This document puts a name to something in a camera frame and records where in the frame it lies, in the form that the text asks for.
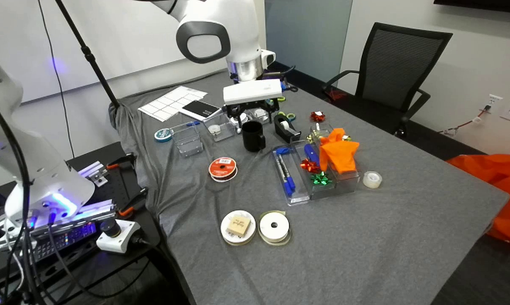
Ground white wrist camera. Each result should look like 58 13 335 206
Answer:
223 77 285 106

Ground black tape dispenser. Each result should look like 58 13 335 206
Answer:
274 110 304 144

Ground long clear tape container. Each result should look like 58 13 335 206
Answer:
204 103 274 142

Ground tan paper card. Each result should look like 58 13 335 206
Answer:
226 215 253 237

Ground black office chair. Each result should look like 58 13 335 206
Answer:
321 22 455 137

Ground shiny red gift bow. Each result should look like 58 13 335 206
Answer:
299 157 323 176

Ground clear plastic marker container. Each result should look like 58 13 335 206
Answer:
272 144 314 208

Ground black cup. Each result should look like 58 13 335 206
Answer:
241 118 269 154

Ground white ribbon spool gold edge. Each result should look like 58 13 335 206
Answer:
258 210 294 247

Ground beige round container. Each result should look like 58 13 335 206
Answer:
219 208 258 247

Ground empty clear plastic container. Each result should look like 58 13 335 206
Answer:
174 120 209 159

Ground blue cap grey marker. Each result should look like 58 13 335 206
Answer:
275 147 294 196
280 147 299 198

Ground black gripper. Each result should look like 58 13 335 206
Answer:
226 98 284 125

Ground white label sheets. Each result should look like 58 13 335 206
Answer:
138 84 209 123

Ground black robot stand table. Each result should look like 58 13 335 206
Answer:
0 140 177 305

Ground black wall television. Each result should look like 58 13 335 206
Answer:
433 0 510 15

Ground orange cloth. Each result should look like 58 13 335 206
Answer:
446 152 510 247

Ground clear plastic bow container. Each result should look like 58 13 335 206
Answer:
302 133 363 199

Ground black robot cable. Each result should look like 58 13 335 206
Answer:
0 89 42 305

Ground black tripod pole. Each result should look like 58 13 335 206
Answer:
55 0 125 111

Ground orange black handled tool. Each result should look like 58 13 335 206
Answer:
118 188 150 220
106 155 136 172

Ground shiny green gift bow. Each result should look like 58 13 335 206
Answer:
313 171 333 188

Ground white wall outlet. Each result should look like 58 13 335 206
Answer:
484 91 506 115

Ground teal round ribbon spool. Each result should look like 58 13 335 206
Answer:
153 127 177 142

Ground all blue marker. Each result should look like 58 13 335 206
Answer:
304 142 323 167

